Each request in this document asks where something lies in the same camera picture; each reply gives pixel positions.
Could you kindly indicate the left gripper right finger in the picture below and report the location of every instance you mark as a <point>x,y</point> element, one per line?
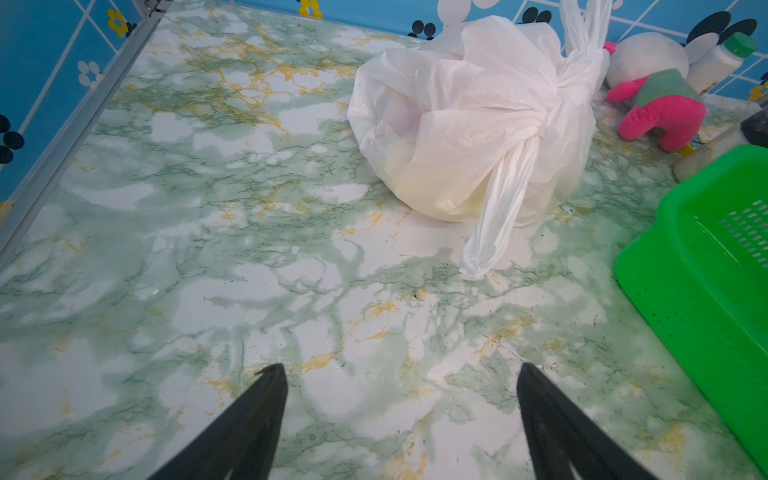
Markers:
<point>563,442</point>

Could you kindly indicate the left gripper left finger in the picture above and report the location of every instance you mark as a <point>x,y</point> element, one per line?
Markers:
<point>242,441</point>

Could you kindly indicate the white plastic bag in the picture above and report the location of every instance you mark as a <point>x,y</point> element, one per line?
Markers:
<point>490,122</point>

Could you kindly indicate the green plastic basket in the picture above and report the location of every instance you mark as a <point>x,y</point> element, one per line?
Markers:
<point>698,276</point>

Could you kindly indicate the jar with black lid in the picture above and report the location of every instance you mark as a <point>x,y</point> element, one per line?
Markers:
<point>751,131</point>

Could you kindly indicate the pink white plush toy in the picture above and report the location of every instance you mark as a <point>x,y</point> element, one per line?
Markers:
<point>647,72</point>

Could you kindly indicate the white bottle green cap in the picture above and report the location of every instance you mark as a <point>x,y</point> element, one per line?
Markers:
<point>720,61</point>

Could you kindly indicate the left aluminium frame post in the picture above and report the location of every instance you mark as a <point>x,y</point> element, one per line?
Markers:
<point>61,61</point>

